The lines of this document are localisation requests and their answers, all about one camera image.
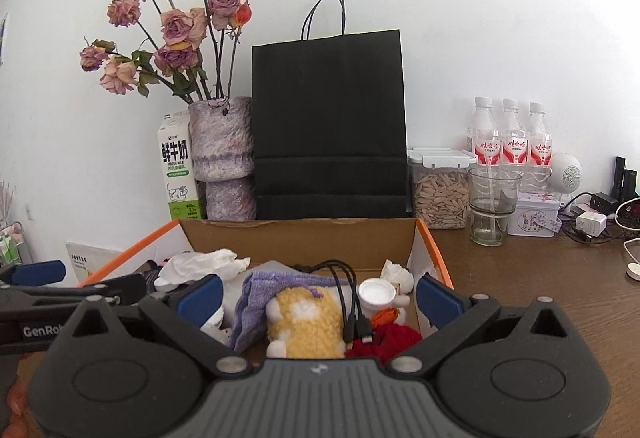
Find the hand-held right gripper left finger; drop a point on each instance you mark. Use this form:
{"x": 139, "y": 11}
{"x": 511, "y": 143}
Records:
{"x": 200, "y": 298}

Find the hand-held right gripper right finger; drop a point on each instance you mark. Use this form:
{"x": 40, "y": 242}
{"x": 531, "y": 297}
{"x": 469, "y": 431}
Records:
{"x": 437, "y": 298}

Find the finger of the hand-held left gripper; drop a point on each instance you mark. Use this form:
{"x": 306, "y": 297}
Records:
{"x": 40, "y": 273}
{"x": 125, "y": 290}

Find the white tissue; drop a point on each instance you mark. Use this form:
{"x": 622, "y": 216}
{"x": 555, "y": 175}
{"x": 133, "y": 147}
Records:
{"x": 200, "y": 265}

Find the white bottle cap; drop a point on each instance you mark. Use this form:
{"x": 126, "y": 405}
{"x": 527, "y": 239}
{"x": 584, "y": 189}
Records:
{"x": 375, "y": 295}

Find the red and orange cardboard box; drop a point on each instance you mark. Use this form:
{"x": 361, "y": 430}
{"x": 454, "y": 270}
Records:
{"x": 300, "y": 240}

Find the person's left hand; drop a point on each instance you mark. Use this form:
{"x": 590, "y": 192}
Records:
{"x": 17, "y": 398}

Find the white soft toy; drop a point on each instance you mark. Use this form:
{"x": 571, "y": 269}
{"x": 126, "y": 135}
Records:
{"x": 397, "y": 275}

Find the lavender cloth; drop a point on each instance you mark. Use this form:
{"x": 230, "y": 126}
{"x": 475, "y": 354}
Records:
{"x": 255, "y": 298}

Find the red knitted item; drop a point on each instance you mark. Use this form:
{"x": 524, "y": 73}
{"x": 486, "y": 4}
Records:
{"x": 385, "y": 340}

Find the clear drinking glass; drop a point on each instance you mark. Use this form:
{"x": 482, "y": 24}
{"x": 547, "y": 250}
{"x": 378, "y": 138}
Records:
{"x": 495, "y": 218}

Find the clear jar of seeds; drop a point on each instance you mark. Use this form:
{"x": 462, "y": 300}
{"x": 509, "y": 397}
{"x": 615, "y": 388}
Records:
{"x": 440, "y": 198}

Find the yellow plush toy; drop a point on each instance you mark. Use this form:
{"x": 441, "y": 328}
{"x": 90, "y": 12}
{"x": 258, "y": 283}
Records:
{"x": 305, "y": 318}

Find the white floral tin box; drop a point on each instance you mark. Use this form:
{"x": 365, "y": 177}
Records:
{"x": 532, "y": 215}

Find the white and green milk carton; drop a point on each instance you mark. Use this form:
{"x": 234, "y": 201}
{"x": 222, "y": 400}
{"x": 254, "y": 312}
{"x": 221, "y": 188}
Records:
{"x": 177, "y": 168}

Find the purple textured vase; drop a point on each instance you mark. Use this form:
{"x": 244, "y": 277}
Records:
{"x": 222, "y": 143}

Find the clear bottle with red label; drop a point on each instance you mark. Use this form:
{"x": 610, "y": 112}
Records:
{"x": 540, "y": 145}
{"x": 512, "y": 143}
{"x": 482, "y": 143}

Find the white plug charger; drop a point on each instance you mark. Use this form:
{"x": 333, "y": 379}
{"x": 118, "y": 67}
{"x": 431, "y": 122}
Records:
{"x": 591, "y": 223}

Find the white round speaker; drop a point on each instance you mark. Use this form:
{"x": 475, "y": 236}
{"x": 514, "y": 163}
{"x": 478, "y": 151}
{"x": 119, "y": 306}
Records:
{"x": 565, "y": 173}

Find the black power adapter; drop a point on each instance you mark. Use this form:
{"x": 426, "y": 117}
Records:
{"x": 605, "y": 203}

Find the black paper bag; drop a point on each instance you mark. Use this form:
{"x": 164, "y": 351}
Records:
{"x": 330, "y": 118}

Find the small black tube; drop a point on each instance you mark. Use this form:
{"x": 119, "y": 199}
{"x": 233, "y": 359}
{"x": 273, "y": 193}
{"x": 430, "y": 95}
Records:
{"x": 620, "y": 178}
{"x": 631, "y": 183}

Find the bunch of dried roses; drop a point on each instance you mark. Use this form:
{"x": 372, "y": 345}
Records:
{"x": 175, "y": 28}

